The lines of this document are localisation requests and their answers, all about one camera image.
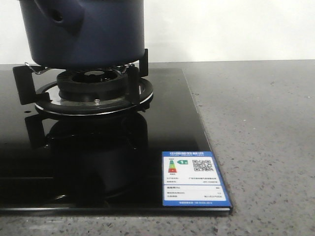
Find dark blue cooking pot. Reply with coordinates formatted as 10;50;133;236
20;0;145;69

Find black gas burner head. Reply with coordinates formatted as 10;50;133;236
57;69;127;102

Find blue energy label sticker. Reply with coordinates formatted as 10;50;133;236
162;151;232;209

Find black glass gas stove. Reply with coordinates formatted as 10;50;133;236
0;68;233;216

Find black burner pot support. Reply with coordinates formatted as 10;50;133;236
13;50;153;117

